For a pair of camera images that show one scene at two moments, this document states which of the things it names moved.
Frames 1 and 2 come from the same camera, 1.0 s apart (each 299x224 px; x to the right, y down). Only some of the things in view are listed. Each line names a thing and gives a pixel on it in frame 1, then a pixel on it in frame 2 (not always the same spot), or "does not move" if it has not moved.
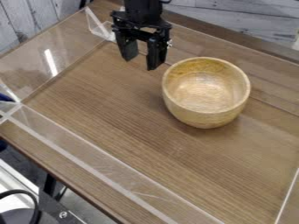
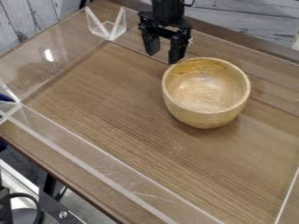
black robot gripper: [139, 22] → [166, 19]
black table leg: [50, 186] does not move
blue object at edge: [4, 97] does not move
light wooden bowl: [204, 91] does not move
